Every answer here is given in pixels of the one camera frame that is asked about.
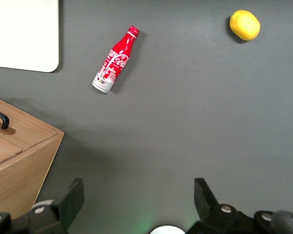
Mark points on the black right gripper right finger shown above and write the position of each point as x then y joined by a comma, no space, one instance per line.
210,214

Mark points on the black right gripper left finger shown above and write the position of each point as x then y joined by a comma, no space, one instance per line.
63,207

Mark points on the white rectangular tray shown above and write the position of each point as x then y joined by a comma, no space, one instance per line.
22,31

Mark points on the wooden drawer cabinet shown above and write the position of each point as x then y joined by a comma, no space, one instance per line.
27,175

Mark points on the wooden drawer front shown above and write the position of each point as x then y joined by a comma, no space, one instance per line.
2,148

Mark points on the yellow lemon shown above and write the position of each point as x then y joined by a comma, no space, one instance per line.
245,24

